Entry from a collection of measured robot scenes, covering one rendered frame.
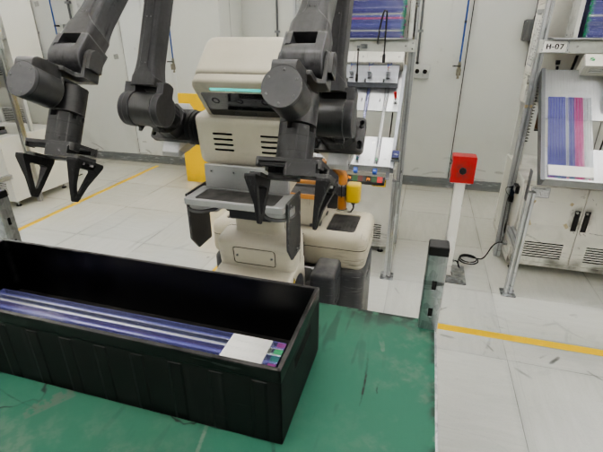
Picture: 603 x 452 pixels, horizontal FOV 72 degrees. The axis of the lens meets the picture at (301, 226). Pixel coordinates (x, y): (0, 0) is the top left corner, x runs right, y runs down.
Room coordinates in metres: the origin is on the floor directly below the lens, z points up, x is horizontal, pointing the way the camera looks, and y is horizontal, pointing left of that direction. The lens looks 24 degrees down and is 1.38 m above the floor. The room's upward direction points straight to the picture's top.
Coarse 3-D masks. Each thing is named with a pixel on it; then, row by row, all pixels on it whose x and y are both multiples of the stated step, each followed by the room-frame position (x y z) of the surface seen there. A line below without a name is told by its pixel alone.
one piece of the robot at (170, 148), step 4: (180, 104) 1.14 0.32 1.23; (184, 104) 1.13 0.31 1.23; (188, 104) 1.13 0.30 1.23; (184, 108) 1.13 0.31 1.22; (188, 108) 1.12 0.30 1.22; (164, 144) 1.08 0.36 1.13; (168, 144) 1.07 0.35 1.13; (172, 144) 1.07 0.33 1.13; (176, 144) 1.07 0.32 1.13; (196, 144) 1.14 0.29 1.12; (164, 148) 1.07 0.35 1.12; (168, 148) 1.07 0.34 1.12; (172, 148) 1.06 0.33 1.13; (176, 148) 1.06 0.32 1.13; (164, 152) 1.06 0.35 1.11; (168, 152) 1.06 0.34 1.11; (172, 152) 1.06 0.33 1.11; (176, 152) 1.06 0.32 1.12; (180, 152) 1.06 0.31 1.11; (184, 152) 1.08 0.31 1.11; (176, 156) 1.06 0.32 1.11
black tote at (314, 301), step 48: (0, 240) 0.65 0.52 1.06; (0, 288) 0.62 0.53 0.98; (48, 288) 0.64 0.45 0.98; (96, 288) 0.61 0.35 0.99; (144, 288) 0.58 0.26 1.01; (192, 288) 0.55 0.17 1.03; (240, 288) 0.53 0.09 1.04; (288, 288) 0.51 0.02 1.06; (0, 336) 0.45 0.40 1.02; (48, 336) 0.43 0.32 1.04; (96, 336) 0.40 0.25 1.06; (288, 336) 0.51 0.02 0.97; (96, 384) 0.41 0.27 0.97; (144, 384) 0.39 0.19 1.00; (192, 384) 0.37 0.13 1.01; (240, 384) 0.35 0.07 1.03; (288, 384) 0.36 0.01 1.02; (240, 432) 0.35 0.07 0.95
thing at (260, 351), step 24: (24, 312) 0.54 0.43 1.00; (48, 312) 0.54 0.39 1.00; (72, 312) 0.54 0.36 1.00; (96, 312) 0.54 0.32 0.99; (120, 312) 0.54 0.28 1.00; (144, 336) 0.48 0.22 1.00; (168, 336) 0.48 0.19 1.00; (192, 336) 0.48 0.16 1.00; (216, 336) 0.48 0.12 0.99; (240, 336) 0.48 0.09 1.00; (264, 360) 0.43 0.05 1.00
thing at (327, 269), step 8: (320, 264) 1.12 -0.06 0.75; (328, 264) 1.12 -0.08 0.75; (336, 264) 1.12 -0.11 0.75; (312, 272) 1.08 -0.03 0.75; (320, 272) 1.07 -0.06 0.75; (328, 272) 1.07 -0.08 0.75; (336, 272) 1.09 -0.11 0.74; (312, 280) 1.06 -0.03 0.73; (320, 280) 1.05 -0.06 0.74; (328, 280) 1.04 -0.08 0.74; (336, 280) 1.09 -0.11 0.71; (320, 288) 1.05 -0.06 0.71; (328, 288) 1.04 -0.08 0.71; (336, 288) 1.09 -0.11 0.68; (320, 296) 1.05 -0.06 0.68; (328, 296) 1.04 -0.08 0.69; (336, 296) 1.10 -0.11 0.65
